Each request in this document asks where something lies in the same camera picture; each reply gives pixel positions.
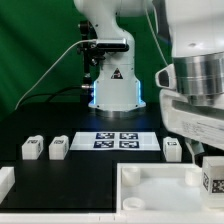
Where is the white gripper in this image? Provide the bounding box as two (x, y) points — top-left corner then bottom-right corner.
(159, 89), (224, 166)

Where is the white square tabletop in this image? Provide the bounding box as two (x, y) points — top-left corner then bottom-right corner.
(116, 163), (224, 213)

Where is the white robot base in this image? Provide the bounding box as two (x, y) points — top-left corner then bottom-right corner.
(73, 0), (153, 112)

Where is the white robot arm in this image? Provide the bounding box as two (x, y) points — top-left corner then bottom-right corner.
(153, 0), (224, 165)

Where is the white sheet with tags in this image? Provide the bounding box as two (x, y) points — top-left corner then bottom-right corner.
(70, 132), (160, 151)

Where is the grey cable from arm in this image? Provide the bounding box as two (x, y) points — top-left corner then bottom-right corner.
(143, 6), (169, 68)

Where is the black camera on mount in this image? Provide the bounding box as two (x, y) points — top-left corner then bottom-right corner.
(77, 20), (129, 79)

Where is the black cable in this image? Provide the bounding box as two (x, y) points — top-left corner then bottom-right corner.
(19, 83), (94, 108)

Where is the white camera cable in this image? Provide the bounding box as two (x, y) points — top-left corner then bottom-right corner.
(14, 39), (98, 110)

